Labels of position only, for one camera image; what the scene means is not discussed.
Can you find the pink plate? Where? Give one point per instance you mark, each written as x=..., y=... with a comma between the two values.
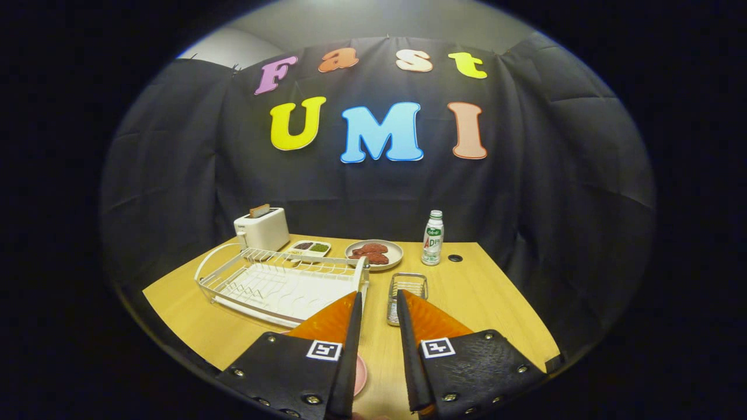
x=360, y=376

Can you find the toast slice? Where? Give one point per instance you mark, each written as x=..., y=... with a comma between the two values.
x=259, y=210

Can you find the pile of green beans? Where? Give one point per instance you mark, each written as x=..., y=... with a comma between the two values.
x=319, y=247

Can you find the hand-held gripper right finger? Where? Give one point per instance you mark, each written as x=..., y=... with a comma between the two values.
x=408, y=361

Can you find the black backdrop cloth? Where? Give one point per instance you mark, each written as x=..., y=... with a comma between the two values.
x=554, y=175

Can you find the pile of dark beans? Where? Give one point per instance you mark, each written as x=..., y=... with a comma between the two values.
x=303, y=245

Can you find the white drip tray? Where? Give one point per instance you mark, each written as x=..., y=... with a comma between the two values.
x=292, y=291

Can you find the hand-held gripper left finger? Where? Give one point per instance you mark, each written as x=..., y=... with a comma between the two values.
x=349, y=361

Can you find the beige round plate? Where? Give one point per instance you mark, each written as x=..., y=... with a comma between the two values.
x=394, y=252

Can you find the red meat piece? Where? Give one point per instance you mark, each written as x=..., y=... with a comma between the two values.
x=373, y=249
x=373, y=259

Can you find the white drink bottle green label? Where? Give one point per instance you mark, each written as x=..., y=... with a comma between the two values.
x=432, y=242

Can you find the white toaster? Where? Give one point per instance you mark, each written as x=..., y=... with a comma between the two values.
x=265, y=233

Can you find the white divided tray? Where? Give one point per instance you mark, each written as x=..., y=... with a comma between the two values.
x=297, y=254

